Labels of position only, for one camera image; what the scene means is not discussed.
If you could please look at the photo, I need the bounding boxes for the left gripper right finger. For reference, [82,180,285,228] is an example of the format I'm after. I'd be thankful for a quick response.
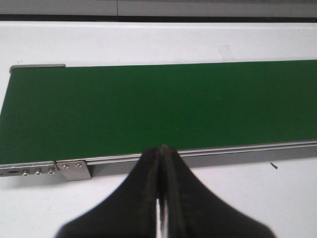
[160,145,275,238]

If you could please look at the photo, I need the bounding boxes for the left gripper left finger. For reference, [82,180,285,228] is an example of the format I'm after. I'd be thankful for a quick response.
[56,147,159,238]

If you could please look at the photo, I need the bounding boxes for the green conveyor belt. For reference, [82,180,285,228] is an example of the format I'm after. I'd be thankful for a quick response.
[0,59,317,165]

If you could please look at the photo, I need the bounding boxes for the grey stone counter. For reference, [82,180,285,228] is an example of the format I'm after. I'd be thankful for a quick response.
[0,0,317,17]

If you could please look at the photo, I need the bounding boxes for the aluminium conveyor frame rail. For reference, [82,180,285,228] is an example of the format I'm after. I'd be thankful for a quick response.
[0,63,317,177]

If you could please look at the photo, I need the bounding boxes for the left conveyor support bracket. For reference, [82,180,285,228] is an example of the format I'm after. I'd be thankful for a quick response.
[56,160,92,181]

